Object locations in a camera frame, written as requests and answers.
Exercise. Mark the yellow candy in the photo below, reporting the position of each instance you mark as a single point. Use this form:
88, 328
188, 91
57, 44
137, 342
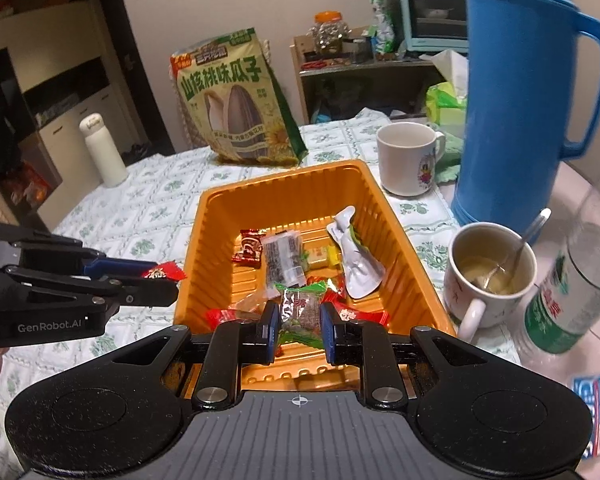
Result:
320, 256

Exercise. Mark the long red candy packet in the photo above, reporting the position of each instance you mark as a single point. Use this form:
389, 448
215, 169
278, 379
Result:
225, 317

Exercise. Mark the white printed mug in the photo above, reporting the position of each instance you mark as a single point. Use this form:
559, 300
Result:
405, 165

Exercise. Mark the blue thermos jug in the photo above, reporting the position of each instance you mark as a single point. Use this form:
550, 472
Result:
505, 85

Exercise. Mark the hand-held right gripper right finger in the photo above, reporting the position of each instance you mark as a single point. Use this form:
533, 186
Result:
328, 332

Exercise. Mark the white insulated bottle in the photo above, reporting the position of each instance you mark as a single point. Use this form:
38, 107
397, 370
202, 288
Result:
105, 155

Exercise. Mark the square red candy packet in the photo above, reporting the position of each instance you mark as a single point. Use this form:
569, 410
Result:
362, 316

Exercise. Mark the silver wrapper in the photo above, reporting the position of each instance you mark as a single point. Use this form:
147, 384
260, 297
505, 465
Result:
355, 265

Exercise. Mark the red printed box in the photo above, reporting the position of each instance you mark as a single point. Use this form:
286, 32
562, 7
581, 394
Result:
30, 185

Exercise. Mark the red yellow-print candy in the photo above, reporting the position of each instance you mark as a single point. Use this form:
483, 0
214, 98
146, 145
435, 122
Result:
162, 272

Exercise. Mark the green nut candy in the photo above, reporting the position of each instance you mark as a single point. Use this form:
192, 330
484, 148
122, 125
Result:
300, 315

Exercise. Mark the dark red candy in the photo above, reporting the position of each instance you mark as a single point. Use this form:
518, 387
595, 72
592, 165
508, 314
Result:
250, 250

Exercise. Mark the clear green-label water bottle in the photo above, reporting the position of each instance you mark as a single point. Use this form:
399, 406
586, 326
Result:
555, 310

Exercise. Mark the metal spoon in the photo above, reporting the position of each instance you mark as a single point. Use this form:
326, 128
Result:
530, 232

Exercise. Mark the wooden shelf unit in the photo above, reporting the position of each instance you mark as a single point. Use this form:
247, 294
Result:
360, 70

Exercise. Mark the blue white packet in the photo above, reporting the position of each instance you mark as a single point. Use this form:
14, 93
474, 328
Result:
592, 410

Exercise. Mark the green tissue pack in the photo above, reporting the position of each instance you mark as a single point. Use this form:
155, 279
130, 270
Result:
442, 100

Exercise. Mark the white mug with drink residue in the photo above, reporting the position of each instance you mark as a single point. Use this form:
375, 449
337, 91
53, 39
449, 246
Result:
500, 302

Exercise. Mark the green white snack bag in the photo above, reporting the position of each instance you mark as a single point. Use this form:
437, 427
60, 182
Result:
382, 25

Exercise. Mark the green cloth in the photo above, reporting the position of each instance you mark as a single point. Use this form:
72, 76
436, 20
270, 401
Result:
447, 160

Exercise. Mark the teal toaster oven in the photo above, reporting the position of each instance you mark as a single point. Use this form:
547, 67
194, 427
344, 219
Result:
430, 15

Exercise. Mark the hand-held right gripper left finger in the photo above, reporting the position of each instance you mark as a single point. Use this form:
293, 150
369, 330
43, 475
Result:
274, 327

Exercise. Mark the sunflower seed bag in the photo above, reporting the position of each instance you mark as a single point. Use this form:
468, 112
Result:
235, 105

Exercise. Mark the orange-lid plastic jar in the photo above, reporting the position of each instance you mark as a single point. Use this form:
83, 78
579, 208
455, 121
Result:
330, 35

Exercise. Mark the orange plastic tray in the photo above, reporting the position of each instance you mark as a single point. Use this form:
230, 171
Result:
220, 240

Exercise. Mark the white cabinet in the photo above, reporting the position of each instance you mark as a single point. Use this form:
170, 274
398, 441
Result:
80, 110

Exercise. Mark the clear black sesame bar packet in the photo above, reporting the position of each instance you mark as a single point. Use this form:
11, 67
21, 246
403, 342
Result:
280, 255

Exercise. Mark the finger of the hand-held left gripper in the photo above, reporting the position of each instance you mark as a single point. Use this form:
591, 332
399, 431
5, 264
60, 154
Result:
145, 292
120, 266

